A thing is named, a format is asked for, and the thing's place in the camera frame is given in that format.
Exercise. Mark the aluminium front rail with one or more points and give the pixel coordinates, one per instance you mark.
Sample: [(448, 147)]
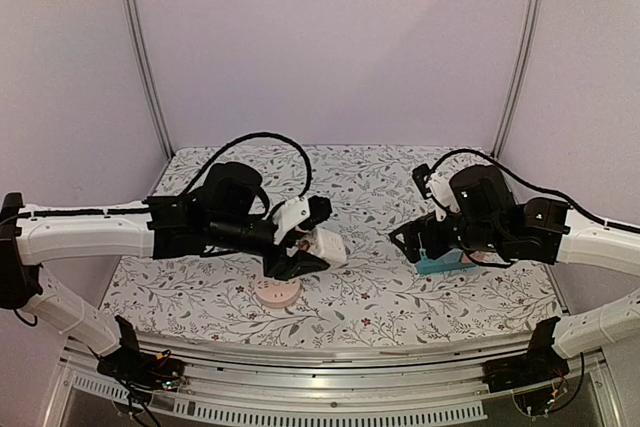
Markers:
[(435, 384)]

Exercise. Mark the floral table mat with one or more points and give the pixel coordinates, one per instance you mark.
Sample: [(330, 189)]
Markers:
[(377, 299)]

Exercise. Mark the round pink socket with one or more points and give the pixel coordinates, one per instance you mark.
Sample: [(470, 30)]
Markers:
[(277, 294)]

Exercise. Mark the pink cube socket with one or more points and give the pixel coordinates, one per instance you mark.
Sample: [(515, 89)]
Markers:
[(475, 258)]

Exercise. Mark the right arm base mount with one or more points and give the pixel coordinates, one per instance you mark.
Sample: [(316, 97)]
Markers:
[(538, 364)]

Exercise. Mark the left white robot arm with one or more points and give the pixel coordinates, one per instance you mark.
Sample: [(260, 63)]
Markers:
[(33, 235)]

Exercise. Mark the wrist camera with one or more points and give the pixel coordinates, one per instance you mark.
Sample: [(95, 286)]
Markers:
[(435, 187), (303, 213)]

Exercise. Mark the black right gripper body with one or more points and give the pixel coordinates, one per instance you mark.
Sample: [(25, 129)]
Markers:
[(433, 235)]

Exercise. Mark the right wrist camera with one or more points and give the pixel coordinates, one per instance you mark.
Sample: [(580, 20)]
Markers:
[(435, 187)]

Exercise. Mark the aluminium frame post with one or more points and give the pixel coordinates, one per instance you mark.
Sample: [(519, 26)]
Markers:
[(518, 76), (145, 71)]

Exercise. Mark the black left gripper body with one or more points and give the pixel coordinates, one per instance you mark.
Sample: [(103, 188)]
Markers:
[(227, 234)]

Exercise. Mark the teal power strip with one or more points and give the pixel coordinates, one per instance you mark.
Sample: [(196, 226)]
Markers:
[(449, 261)]

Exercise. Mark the left aluminium frame post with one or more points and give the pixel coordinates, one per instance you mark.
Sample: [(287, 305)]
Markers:
[(145, 71)]

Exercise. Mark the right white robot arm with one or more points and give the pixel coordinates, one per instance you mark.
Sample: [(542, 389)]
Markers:
[(591, 240)]

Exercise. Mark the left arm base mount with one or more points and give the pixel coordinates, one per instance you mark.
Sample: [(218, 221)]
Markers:
[(140, 373)]

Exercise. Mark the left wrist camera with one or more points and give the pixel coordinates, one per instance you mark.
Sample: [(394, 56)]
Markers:
[(303, 213)]

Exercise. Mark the right aluminium frame post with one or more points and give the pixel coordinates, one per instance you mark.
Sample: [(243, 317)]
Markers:
[(518, 76)]

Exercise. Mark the white cube socket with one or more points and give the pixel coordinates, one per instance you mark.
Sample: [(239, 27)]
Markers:
[(326, 245)]

